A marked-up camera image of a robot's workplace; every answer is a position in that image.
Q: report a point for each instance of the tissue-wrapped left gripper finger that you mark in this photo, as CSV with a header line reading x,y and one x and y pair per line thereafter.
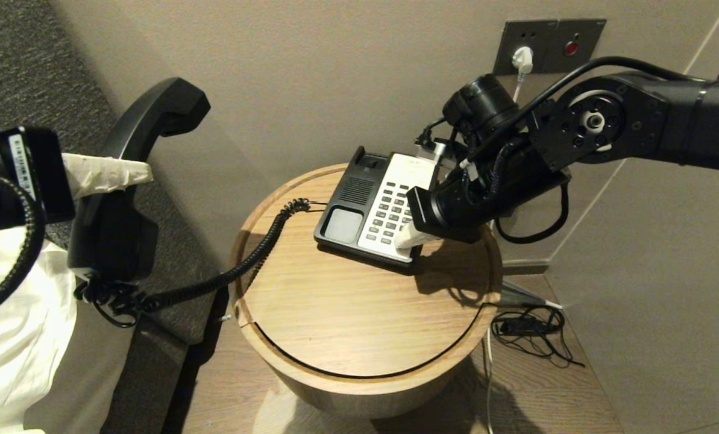
x,y
106,173

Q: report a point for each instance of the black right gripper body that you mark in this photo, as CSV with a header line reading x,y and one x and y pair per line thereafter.
x,y
449,208

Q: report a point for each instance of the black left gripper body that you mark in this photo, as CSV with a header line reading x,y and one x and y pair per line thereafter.
x,y
52,175

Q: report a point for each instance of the tissue-wrapped right gripper finger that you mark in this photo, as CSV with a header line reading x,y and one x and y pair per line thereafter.
x,y
410,232
413,244

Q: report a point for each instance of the black telephone handset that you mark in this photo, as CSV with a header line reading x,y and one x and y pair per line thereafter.
x,y
112,241

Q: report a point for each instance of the black and white telephone base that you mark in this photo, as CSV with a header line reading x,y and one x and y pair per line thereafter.
x,y
353,190

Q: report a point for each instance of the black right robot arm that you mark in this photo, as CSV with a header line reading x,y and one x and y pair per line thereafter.
x,y
666,114

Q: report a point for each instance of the round wooden side table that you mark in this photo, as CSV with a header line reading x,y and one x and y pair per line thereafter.
x,y
365,325

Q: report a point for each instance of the brown skirting board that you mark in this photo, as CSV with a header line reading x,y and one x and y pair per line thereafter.
x,y
525,267

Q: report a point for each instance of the grey tapered object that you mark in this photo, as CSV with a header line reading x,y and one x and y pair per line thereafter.
x,y
516,295

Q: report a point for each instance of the grey upholstered headboard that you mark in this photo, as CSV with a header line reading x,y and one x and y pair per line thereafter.
x,y
34,60

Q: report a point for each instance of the black power adapter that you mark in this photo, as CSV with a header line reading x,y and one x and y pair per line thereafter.
x,y
528,327

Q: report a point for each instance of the white power plug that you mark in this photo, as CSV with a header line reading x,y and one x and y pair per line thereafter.
x,y
522,59

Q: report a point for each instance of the dark grey socket plate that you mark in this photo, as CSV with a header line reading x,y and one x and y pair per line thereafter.
x,y
507,42

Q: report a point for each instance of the white bedding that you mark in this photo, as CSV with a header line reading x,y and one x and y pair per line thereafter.
x,y
15,349

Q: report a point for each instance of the beige bed sheet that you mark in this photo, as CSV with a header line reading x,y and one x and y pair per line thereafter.
x,y
88,361

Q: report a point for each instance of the dark grey fabric bed base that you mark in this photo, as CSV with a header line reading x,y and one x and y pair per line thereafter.
x,y
148,380

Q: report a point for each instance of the dark plate with red button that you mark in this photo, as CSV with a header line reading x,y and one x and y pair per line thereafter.
x,y
585,42

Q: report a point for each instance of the small white wrist camera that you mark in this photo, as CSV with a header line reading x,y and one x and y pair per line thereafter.
x,y
433,150

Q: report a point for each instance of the small metal bracket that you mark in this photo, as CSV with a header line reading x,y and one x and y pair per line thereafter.
x,y
224,319

